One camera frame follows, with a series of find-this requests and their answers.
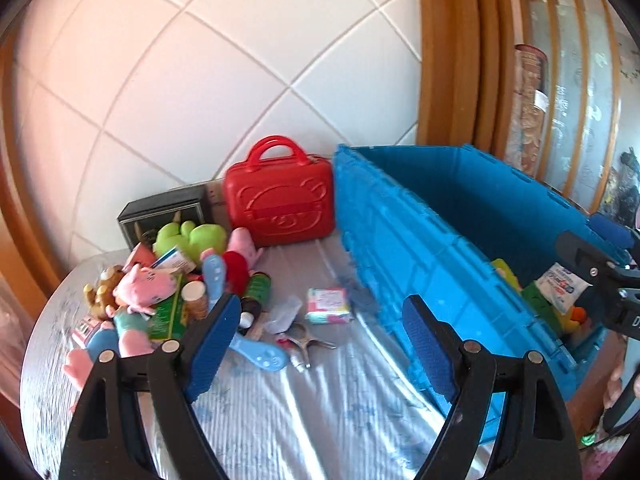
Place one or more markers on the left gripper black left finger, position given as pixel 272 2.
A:
pixel 106 438

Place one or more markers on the pink sanitary pad pack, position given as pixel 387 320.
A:
pixel 328 306

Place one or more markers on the white wet wipes pack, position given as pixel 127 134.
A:
pixel 561 288

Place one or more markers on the pig plush blue shirt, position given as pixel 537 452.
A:
pixel 126 335

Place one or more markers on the green rectangular box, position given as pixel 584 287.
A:
pixel 170 319

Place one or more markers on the brown teddy bear plush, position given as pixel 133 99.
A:
pixel 100 296

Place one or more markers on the pink pig plush glasses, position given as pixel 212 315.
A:
pixel 142 288

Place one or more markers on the blue plastic storage crate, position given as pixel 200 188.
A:
pixel 431 220

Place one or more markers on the rolled patterned carpet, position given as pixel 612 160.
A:
pixel 529 109

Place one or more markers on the white blue medicine box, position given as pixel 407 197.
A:
pixel 174 261

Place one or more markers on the blue plastic tongs toy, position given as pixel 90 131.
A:
pixel 264 356

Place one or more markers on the brown bottle green label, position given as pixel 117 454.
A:
pixel 255 297

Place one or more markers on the green frog plush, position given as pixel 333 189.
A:
pixel 190 239

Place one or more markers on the pig plush red dress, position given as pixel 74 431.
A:
pixel 240 259

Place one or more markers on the black gift box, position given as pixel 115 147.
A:
pixel 141 219

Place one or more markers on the red bear mini suitcase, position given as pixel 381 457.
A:
pixel 280 193

